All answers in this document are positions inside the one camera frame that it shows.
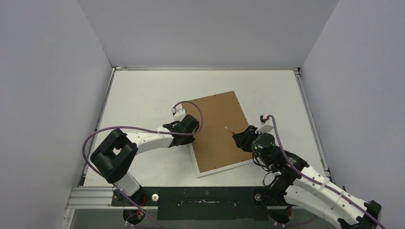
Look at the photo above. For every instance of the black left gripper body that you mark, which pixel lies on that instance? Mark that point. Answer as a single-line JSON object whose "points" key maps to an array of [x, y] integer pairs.
{"points": [[189, 140]]}

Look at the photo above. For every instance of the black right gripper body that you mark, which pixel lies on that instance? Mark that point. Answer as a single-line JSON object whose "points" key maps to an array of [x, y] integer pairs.
{"points": [[243, 137]]}

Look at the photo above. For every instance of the white picture frame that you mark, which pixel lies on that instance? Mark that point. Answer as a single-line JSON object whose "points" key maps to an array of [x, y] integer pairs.
{"points": [[197, 172]]}

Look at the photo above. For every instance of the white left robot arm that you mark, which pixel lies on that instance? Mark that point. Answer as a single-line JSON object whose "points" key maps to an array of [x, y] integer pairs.
{"points": [[114, 156]]}

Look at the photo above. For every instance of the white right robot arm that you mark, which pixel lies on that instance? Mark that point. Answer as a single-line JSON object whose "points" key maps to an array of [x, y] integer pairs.
{"points": [[301, 185]]}

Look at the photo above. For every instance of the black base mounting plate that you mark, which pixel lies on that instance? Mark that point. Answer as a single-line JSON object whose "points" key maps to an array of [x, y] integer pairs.
{"points": [[211, 203]]}

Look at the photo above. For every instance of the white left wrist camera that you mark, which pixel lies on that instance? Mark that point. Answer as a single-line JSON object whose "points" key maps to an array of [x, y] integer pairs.
{"points": [[178, 114]]}

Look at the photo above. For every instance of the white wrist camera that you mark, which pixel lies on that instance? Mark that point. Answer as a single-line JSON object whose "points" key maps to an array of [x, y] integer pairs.
{"points": [[266, 124], [178, 114]]}

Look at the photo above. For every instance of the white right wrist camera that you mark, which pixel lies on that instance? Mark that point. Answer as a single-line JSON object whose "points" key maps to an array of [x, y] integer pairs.
{"points": [[266, 124]]}

